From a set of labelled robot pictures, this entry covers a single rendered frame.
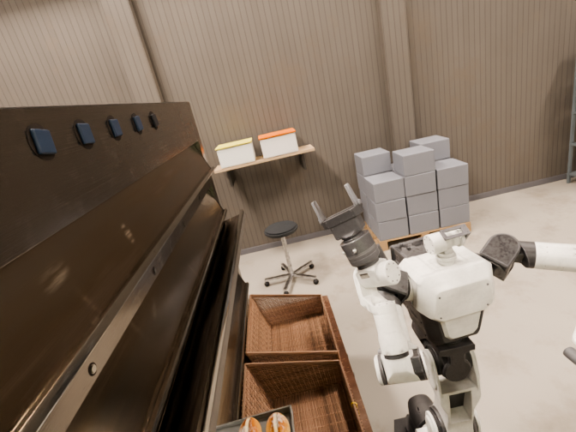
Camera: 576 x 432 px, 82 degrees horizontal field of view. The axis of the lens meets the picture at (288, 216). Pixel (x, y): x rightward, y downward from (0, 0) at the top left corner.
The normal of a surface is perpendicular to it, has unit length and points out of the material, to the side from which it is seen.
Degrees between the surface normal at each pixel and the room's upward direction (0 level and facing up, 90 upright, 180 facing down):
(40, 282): 70
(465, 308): 90
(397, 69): 90
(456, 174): 90
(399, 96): 90
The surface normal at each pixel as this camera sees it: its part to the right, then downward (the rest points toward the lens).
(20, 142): 0.97, -0.22
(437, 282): -0.04, -0.43
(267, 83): 0.09, 0.33
